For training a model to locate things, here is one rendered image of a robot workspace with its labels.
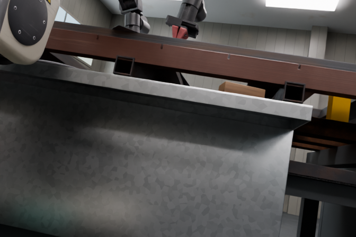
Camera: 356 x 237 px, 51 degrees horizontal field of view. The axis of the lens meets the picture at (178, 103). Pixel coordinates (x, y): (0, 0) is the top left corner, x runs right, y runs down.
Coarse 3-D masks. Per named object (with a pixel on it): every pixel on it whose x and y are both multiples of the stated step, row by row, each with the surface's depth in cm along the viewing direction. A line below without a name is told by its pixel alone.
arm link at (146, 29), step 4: (140, 0) 146; (140, 4) 146; (120, 8) 147; (132, 8) 144; (136, 8) 144; (140, 8) 145; (124, 12) 146; (128, 12) 146; (132, 12) 146; (136, 12) 146; (140, 12) 147; (140, 16) 149; (144, 16) 152; (144, 20) 152; (144, 24) 149; (148, 24) 153; (140, 28) 149; (144, 28) 150; (148, 28) 152; (140, 32) 151; (144, 32) 152; (148, 32) 153
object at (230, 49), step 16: (96, 32) 107; (112, 32) 106; (128, 32) 106; (208, 48) 103; (224, 48) 102; (240, 48) 102; (80, 64) 159; (304, 64) 99; (320, 64) 99; (336, 64) 98; (352, 64) 98; (160, 80) 140; (176, 80) 135; (272, 96) 132; (304, 96) 123; (320, 112) 160; (352, 112) 133
